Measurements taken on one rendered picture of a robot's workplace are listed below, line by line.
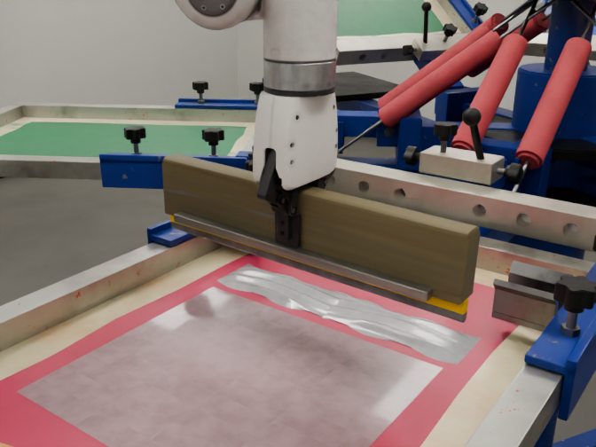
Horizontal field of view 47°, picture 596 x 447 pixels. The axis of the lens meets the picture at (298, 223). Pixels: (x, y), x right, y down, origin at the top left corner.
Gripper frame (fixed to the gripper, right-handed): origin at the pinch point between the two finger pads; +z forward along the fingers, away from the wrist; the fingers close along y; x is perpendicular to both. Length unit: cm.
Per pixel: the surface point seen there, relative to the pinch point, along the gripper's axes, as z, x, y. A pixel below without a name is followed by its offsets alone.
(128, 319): 14.3, -18.9, 9.7
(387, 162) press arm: 17, -31, -80
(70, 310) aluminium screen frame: 13.3, -24.9, 13.6
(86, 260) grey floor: 111, -220, -129
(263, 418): 14.1, 7.0, 15.1
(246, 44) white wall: 44, -368, -429
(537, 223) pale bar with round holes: 7.6, 16.1, -37.2
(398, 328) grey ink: 13.6, 9.7, -7.5
